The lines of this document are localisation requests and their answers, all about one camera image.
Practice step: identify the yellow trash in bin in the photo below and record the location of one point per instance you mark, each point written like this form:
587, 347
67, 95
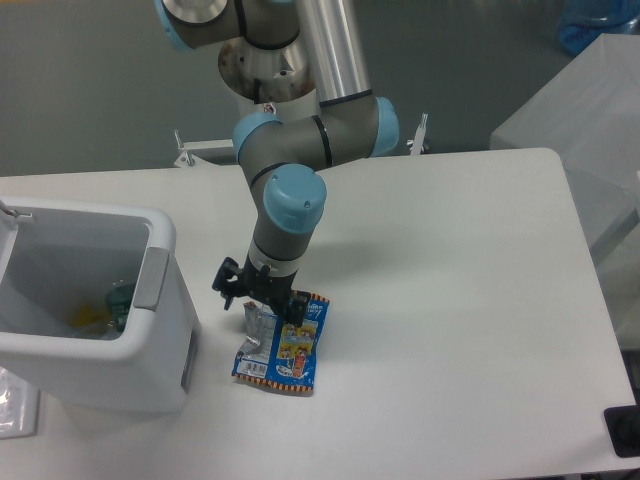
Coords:
91, 318

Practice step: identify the white trash can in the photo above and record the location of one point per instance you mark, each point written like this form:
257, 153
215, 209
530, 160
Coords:
57, 255

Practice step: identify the white covered side table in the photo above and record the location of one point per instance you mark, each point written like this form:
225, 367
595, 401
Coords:
589, 115

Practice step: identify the blue snack wrapper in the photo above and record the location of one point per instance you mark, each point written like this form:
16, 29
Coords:
280, 356

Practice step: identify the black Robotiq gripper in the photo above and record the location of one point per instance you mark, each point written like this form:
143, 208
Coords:
232, 282

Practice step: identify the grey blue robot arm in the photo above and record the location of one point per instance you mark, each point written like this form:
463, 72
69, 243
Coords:
282, 161

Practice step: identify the blue water jug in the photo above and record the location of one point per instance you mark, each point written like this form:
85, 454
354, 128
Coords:
582, 22

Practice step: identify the black device at table edge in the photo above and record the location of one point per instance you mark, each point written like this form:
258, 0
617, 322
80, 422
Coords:
623, 427

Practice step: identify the crushed clear plastic bottle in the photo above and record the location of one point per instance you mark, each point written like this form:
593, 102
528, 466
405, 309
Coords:
118, 300

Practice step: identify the clear plastic bag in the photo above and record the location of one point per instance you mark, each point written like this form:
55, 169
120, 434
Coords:
19, 406

